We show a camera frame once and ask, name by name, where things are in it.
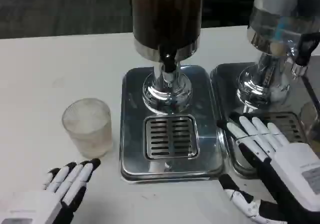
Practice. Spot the black tap with chrome spout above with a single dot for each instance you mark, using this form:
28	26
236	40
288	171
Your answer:
168	61
306	46

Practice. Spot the drink dispenser with clear tank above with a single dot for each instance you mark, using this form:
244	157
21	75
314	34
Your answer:
272	21

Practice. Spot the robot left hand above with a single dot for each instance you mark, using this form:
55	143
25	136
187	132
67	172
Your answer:
37	204

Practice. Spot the clear ribbed glass cup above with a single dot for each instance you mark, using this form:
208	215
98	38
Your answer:
87	131

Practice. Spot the drink dispenser with dark drink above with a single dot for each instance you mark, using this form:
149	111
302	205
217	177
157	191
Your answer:
165	14

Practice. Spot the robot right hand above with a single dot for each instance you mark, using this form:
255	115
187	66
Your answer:
292	164

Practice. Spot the steel drip tray base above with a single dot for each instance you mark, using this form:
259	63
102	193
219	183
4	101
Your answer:
225	84
210	139

